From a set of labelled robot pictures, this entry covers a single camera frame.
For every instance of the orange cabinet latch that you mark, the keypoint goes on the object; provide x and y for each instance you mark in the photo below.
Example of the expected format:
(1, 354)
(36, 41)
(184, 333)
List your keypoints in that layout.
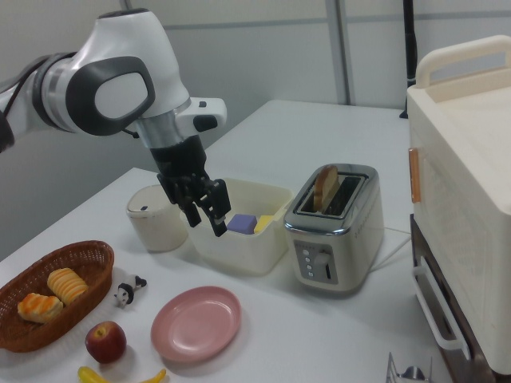
(414, 175)

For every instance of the small cream lidded can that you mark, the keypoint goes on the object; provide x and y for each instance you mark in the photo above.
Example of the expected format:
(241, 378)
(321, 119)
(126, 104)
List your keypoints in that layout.
(153, 229)

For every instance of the white rectangular plastic bin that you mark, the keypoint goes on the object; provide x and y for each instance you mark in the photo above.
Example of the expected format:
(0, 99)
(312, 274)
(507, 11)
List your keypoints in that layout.
(247, 251)

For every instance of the brown wicker basket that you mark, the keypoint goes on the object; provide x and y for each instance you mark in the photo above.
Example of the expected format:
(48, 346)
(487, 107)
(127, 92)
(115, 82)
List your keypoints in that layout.
(93, 259)

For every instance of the cream microwave oven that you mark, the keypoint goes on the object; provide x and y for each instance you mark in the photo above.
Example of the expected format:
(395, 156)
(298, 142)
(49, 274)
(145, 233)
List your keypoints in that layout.
(467, 159)

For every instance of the orange glazed bread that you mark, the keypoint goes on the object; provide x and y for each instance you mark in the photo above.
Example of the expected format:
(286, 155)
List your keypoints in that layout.
(39, 308)

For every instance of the pink plate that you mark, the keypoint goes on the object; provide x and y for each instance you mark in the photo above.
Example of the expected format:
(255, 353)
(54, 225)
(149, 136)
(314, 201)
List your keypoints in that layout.
(195, 324)

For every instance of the yellow toy banana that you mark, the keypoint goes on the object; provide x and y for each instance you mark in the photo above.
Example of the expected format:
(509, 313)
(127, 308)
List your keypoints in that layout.
(89, 376)

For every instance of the brown oven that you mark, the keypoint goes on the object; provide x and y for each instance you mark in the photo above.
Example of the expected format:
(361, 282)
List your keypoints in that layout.
(433, 275)

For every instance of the grey partition post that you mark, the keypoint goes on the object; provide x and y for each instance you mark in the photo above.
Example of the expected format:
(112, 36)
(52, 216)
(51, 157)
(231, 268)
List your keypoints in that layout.
(341, 52)

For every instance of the black pole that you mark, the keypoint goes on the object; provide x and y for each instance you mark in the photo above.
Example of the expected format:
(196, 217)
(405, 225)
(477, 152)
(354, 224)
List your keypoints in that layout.
(410, 48)

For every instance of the purple block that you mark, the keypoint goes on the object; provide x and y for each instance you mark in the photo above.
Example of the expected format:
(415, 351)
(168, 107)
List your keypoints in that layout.
(242, 224)

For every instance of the striped yellow bread roll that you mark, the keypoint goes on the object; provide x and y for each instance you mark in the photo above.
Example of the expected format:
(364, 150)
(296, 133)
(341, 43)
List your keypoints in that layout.
(67, 284)

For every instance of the cream and chrome toaster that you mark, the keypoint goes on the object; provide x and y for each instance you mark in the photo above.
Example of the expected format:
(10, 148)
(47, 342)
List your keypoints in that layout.
(343, 247)

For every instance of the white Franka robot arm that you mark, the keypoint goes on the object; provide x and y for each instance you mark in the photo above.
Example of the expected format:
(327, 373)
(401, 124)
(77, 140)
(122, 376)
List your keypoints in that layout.
(116, 60)

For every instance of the yellow block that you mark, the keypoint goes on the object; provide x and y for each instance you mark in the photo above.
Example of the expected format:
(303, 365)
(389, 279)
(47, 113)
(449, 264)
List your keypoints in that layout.
(263, 223)

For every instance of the white toaster lever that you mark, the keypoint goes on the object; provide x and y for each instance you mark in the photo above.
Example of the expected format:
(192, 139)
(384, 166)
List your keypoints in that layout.
(322, 258)

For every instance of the panda figurine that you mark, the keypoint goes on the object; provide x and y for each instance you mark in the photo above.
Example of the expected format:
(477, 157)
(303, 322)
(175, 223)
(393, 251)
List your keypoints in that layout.
(127, 292)

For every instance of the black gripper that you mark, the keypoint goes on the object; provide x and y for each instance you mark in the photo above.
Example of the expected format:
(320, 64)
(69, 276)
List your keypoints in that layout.
(179, 163)

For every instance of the red apple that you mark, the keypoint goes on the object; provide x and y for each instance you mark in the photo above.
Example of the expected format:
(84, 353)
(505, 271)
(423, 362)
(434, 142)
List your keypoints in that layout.
(105, 343)

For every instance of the toast slice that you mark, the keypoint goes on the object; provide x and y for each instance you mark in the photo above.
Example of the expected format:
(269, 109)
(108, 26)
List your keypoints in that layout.
(325, 187)

